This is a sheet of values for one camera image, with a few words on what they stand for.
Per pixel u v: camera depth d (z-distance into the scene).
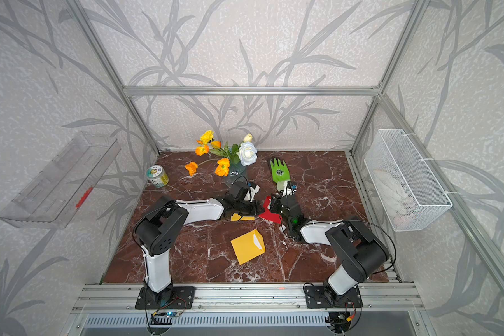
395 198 0.76
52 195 0.65
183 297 0.73
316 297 0.72
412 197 0.59
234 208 0.76
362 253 0.46
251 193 0.81
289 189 0.79
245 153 0.74
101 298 0.76
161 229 0.50
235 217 0.81
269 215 0.93
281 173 1.09
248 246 0.87
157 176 1.00
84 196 0.64
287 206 0.69
